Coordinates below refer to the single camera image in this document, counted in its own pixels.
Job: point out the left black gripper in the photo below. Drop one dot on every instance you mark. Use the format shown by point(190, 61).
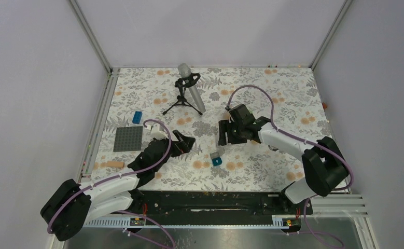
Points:
point(183, 145)

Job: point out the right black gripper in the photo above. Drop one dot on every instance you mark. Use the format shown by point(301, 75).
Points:
point(225, 126)

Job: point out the white cap pill bottle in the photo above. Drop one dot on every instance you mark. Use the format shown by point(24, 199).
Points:
point(273, 148)

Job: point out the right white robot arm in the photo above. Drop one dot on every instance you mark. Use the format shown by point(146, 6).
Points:
point(323, 164)

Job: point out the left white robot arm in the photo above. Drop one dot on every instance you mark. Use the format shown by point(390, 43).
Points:
point(74, 204)

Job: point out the floral table mat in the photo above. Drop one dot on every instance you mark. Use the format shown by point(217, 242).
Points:
point(290, 95)

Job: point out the blue lego brick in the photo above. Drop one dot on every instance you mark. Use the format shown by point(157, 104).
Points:
point(137, 117)

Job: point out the grey lego baseplate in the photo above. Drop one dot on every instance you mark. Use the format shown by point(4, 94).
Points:
point(128, 139)

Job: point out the black microphone tripod stand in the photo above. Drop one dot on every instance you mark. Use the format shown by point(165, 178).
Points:
point(182, 84)

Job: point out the tan wooden block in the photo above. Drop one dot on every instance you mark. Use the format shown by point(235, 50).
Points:
point(115, 164)

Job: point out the grey microphone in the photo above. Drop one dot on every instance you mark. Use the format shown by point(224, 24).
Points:
point(184, 71)

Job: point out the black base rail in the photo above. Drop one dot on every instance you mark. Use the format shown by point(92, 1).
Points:
point(149, 203)

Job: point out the white cable duct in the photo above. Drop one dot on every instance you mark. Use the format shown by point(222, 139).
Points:
point(235, 220)

